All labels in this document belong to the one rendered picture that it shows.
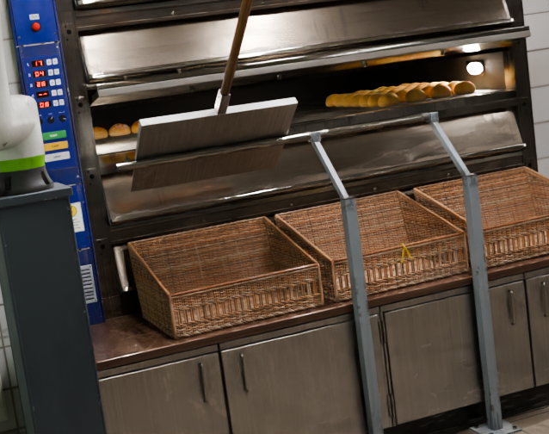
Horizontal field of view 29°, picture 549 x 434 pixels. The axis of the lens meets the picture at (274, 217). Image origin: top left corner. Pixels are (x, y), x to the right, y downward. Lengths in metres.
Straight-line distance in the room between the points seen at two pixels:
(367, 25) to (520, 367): 1.44
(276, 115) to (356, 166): 0.70
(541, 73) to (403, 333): 1.44
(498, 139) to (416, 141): 0.38
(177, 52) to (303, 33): 0.51
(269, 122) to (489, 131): 1.23
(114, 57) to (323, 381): 1.38
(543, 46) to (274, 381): 1.93
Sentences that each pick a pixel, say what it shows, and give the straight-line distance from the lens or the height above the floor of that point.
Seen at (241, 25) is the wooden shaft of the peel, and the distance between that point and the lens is 3.28.
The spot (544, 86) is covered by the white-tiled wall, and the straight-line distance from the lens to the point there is 4.76.
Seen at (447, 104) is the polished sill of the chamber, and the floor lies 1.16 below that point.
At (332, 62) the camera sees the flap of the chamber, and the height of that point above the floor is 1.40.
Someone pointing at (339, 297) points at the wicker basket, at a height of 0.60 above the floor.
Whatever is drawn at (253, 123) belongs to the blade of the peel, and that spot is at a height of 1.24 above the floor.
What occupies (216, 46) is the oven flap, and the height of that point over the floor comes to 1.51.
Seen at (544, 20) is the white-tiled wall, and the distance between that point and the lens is 4.77.
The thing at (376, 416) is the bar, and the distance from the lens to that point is 3.83.
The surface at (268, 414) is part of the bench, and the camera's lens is 3.72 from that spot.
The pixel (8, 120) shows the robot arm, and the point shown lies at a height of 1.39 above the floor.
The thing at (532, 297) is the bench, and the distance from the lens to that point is 4.13.
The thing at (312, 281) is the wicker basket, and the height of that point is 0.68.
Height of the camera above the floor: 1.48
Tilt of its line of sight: 9 degrees down
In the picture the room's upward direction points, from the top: 8 degrees counter-clockwise
